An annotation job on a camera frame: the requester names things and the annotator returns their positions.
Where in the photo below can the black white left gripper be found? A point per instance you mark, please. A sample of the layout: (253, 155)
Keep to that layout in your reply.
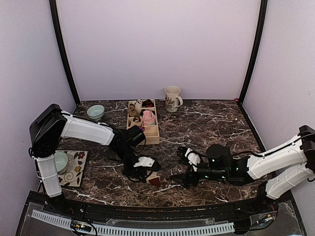
(137, 172)

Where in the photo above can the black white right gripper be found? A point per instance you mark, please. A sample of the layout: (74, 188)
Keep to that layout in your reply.
(184, 177)

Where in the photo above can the cream olive striped sock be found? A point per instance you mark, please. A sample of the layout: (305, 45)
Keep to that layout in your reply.
(153, 179)

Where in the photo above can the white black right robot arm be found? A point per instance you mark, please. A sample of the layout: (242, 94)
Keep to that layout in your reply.
(296, 158)

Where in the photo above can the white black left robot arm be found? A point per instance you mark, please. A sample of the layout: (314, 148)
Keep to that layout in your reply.
(54, 125)

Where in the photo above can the cream green rolled sock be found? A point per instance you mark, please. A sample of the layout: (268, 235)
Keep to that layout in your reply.
(138, 121)

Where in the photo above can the pink rolled sock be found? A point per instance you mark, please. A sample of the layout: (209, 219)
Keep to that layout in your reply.
(149, 120)

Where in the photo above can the wooden compartment organizer box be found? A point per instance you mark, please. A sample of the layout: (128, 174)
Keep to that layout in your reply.
(151, 132)

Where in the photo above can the beige rolled sock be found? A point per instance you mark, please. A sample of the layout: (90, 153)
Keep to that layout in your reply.
(132, 112)

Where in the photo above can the black red rolled sock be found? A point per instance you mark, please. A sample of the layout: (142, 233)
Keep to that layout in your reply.
(147, 103)

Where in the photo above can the white ribbed rolled sock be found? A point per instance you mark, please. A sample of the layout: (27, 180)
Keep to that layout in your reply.
(138, 104)

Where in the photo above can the floral patterned tile coaster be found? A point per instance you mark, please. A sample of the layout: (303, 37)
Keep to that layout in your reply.
(73, 175)

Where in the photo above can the light blue ceramic bowl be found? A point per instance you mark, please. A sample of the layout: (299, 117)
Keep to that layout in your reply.
(96, 112)

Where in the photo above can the seashell coral ceramic mug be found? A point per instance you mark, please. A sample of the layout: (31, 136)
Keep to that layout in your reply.
(173, 100)

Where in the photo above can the small green cup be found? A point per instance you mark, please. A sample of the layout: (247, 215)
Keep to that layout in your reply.
(61, 162)

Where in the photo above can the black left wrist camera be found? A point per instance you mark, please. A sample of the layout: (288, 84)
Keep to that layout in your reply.
(136, 135)

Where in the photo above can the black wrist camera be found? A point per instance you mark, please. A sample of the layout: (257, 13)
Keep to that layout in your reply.
(219, 157)
(136, 135)

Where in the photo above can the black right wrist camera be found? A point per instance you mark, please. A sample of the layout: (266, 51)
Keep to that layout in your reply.
(219, 157)

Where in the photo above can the black front frame rail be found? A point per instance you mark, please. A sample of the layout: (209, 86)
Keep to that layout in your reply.
(159, 204)

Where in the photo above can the black right corner post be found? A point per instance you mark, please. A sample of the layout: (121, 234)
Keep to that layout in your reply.
(254, 53)

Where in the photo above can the black corner post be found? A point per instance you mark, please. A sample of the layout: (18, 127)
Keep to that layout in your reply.
(62, 50)
(254, 53)

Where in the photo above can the white slotted cable duct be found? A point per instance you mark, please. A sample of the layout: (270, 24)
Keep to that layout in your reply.
(96, 229)

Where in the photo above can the black left corner post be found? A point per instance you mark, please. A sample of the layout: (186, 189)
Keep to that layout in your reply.
(62, 50)

